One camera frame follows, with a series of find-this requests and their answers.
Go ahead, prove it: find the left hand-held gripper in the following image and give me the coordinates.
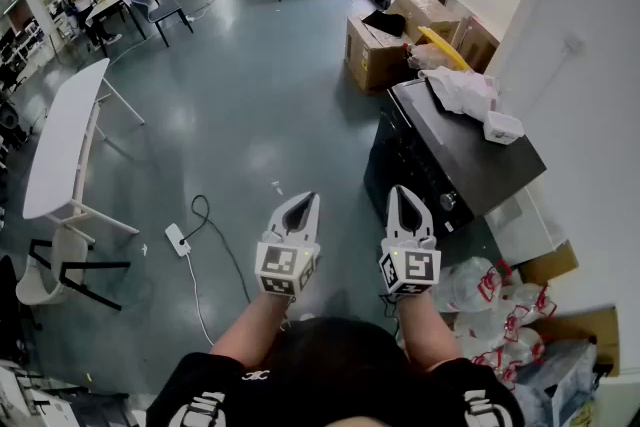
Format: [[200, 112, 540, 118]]
[[254, 191, 322, 299]]

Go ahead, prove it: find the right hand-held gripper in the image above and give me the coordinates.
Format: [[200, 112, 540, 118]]
[[378, 185, 443, 304]]

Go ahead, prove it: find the person's right forearm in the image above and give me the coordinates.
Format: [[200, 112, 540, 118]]
[[394, 289, 464, 374]]

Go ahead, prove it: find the person's left forearm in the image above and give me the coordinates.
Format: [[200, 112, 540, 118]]
[[209, 289, 297, 369]]

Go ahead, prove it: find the pile of clear red-printed bags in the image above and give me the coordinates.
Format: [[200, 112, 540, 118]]
[[433, 257, 559, 391]]

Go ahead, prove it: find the white power strip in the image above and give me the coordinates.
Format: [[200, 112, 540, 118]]
[[164, 223, 193, 258]]

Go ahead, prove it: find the white plastic container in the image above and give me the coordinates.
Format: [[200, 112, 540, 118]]
[[482, 110, 526, 146]]

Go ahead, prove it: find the white plastic bag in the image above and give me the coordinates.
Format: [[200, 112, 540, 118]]
[[417, 66, 501, 122]]

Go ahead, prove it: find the brown cardboard sheet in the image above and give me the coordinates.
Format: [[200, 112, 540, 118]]
[[517, 239, 580, 287], [529, 304, 621, 377]]

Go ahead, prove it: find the clear plastic bag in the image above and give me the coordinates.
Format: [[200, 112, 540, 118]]
[[405, 42, 459, 71]]

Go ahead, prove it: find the yellow lid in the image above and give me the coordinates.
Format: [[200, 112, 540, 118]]
[[417, 25, 474, 72]]

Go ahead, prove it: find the person's black shirt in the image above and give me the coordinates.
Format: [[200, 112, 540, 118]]
[[144, 317, 526, 427]]

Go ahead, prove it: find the flat brown cardboard box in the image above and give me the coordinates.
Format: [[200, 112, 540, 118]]
[[452, 16, 501, 74]]

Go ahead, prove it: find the black cloth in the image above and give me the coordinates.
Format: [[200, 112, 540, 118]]
[[360, 9, 408, 38]]

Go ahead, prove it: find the large brown cardboard box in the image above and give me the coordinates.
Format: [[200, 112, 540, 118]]
[[387, 0, 462, 46]]

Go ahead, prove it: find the bluish plastic bag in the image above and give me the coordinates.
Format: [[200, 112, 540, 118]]
[[513, 339, 599, 427]]

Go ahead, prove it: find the dark blue chair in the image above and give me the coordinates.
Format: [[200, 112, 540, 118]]
[[128, 0, 195, 49]]

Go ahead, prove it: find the white folding table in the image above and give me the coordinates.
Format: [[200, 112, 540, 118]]
[[22, 57, 147, 247]]

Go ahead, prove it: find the black cable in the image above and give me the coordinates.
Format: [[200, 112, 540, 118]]
[[177, 194, 252, 305]]

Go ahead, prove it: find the white cable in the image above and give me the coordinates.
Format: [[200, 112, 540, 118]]
[[184, 254, 217, 347]]

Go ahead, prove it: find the white chair black frame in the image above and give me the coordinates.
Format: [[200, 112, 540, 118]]
[[14, 227, 132, 312]]

